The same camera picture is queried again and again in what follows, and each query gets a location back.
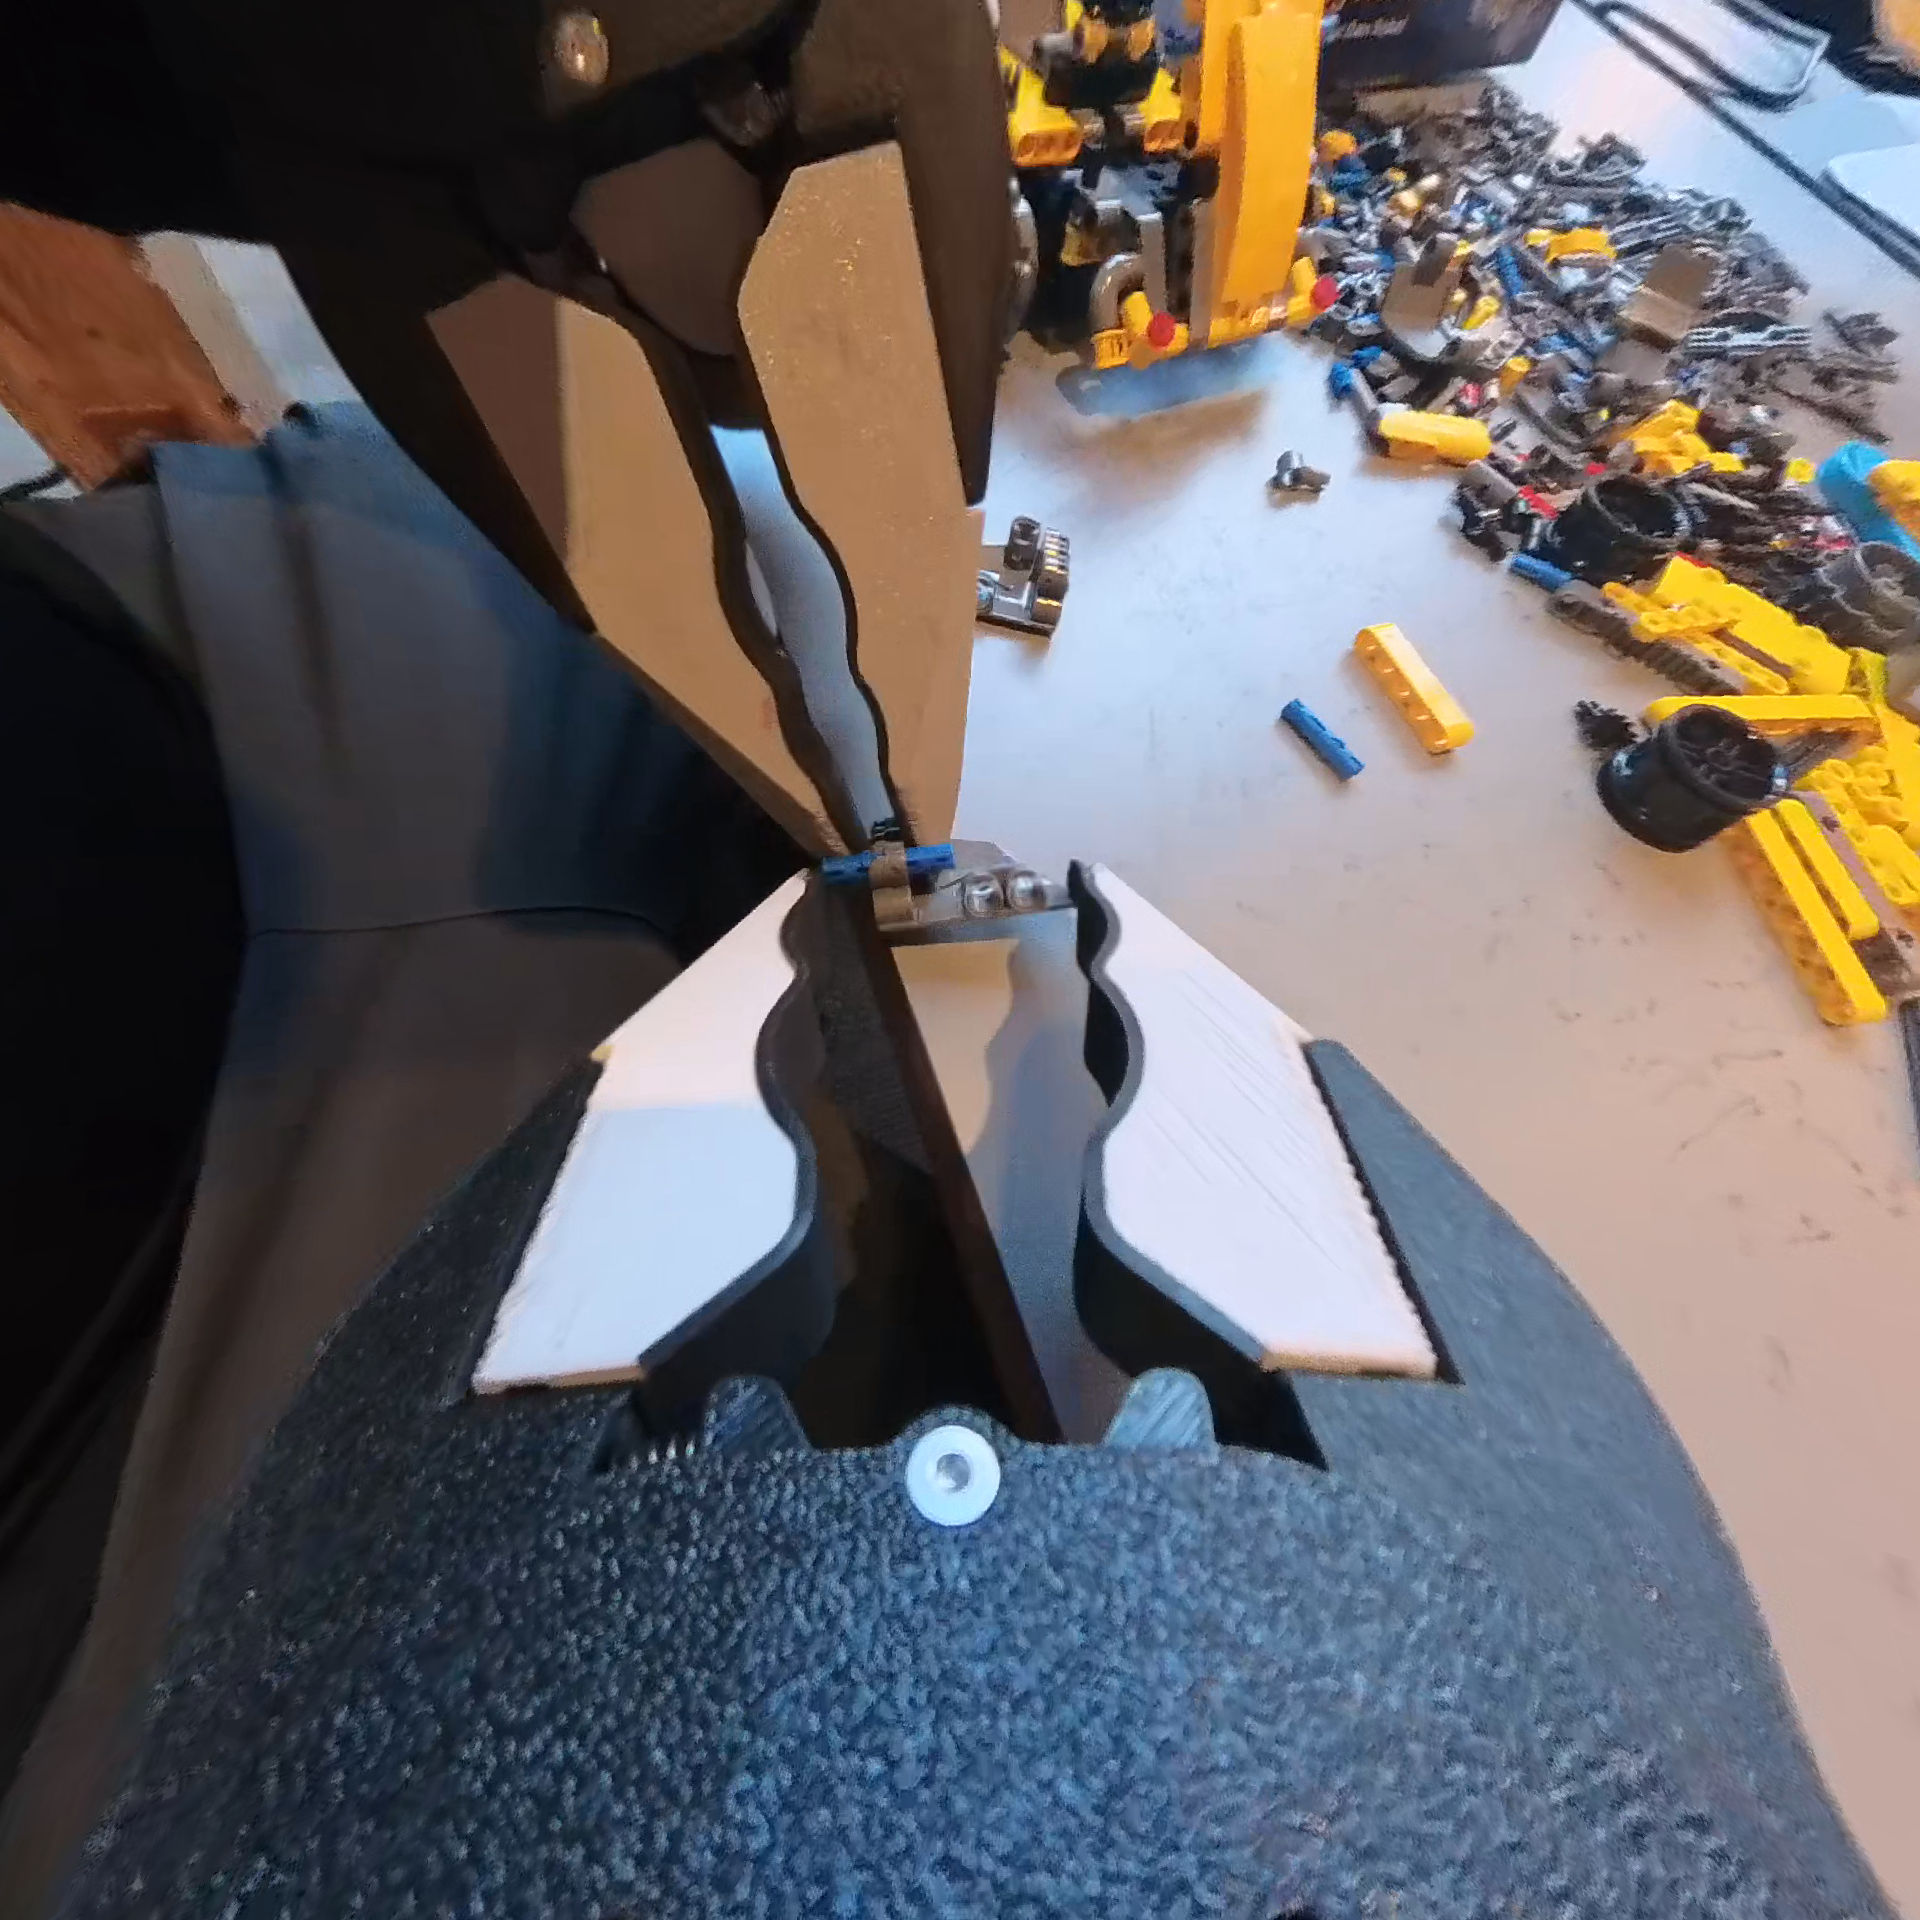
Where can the long blue toy pin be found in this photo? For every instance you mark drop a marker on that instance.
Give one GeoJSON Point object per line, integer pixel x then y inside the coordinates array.
{"type": "Point", "coordinates": [848, 867]}

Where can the black toy wheel hub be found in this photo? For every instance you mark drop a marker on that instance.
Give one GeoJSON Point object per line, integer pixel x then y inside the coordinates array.
{"type": "Point", "coordinates": [1687, 779]}
{"type": "Point", "coordinates": [1621, 524]}

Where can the small grey brick assembly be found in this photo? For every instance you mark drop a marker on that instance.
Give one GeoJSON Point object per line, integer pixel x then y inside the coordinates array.
{"type": "Point", "coordinates": [974, 896]}

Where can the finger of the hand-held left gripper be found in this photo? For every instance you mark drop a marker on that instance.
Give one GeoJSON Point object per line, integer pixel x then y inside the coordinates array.
{"type": "Point", "coordinates": [885, 451]}
{"type": "Point", "coordinates": [646, 569]}

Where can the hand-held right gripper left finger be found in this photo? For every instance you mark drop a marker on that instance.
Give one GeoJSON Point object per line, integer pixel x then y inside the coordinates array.
{"type": "Point", "coordinates": [646, 1201]}

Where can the yellow black toy brick vehicle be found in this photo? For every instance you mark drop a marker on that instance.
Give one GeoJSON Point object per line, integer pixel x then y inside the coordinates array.
{"type": "Point", "coordinates": [1245, 181]}

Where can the dark blue cardboard box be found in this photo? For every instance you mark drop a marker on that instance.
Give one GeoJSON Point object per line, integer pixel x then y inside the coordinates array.
{"type": "Point", "coordinates": [1440, 36]}

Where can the wooden post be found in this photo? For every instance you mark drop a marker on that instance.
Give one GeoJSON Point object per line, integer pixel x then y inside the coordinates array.
{"type": "Point", "coordinates": [89, 345]}

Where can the light blue curved toy panel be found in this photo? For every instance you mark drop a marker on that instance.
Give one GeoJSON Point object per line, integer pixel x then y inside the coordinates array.
{"type": "Point", "coordinates": [1862, 482]}

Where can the pile of toy brick pieces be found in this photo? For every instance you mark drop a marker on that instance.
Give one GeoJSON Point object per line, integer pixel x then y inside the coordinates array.
{"type": "Point", "coordinates": [1651, 374]}

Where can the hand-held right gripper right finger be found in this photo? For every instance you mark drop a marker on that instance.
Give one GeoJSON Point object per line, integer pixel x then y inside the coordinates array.
{"type": "Point", "coordinates": [1245, 1184]}

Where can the grey toy panel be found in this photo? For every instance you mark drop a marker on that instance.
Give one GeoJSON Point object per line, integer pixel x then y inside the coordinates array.
{"type": "Point", "coordinates": [1026, 578]}

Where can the grey toy connector piece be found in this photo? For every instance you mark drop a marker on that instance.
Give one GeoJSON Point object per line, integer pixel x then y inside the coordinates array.
{"type": "Point", "coordinates": [1298, 474]}

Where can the yellow toy beam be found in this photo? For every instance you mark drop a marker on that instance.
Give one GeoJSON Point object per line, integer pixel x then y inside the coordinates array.
{"type": "Point", "coordinates": [1414, 686]}

